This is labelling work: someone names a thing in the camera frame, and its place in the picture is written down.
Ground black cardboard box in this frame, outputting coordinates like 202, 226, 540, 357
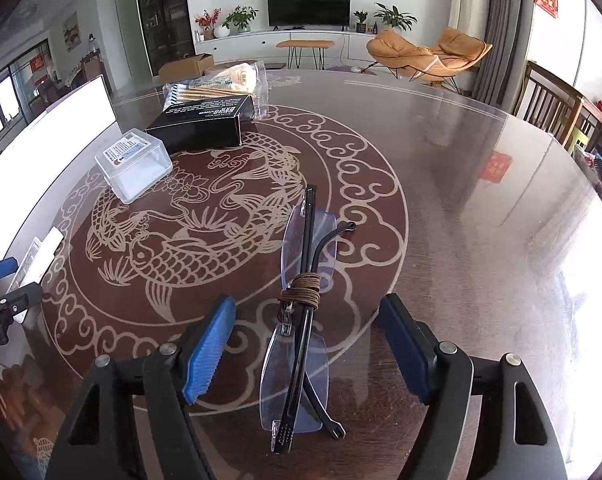
144, 94, 258, 154

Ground white bottle with printed label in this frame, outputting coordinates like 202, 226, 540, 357
12, 226, 65, 322

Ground orange lounge chair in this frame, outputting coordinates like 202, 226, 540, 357
366, 26, 494, 92

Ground leafy potted plant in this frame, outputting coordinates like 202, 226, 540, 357
222, 5, 260, 35

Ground grey curtain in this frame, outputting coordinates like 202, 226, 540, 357
473, 0, 536, 106

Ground clear plastic box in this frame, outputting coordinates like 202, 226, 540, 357
94, 129, 173, 205

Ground framed wall picture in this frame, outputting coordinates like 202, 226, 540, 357
62, 11, 80, 52

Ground cloth-covered standing air conditioner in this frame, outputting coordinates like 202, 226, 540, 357
451, 0, 494, 46

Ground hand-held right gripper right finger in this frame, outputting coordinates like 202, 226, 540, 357
378, 292, 569, 480

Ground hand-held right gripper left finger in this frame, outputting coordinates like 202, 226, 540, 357
46, 294, 238, 480

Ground rimless eyeglasses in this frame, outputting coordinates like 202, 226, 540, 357
259, 186, 358, 456

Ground cotton swab bag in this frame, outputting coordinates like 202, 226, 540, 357
162, 59, 270, 122

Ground white television cabinet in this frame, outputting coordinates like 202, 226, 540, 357
195, 27, 382, 63

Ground brown cord band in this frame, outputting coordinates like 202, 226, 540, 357
278, 271, 332, 313

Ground red flower arrangement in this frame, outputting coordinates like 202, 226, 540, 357
195, 8, 222, 41

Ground wooden bench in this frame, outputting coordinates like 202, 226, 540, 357
276, 39, 334, 70

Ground wooden dining chair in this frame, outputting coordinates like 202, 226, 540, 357
513, 60, 602, 148

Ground broad-leaf potted plant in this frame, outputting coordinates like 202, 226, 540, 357
373, 2, 418, 31

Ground black television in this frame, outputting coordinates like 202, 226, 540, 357
267, 0, 352, 31

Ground dark display cabinet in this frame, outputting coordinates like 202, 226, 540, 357
133, 0, 196, 78

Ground open cardboard box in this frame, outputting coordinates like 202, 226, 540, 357
158, 53, 216, 81

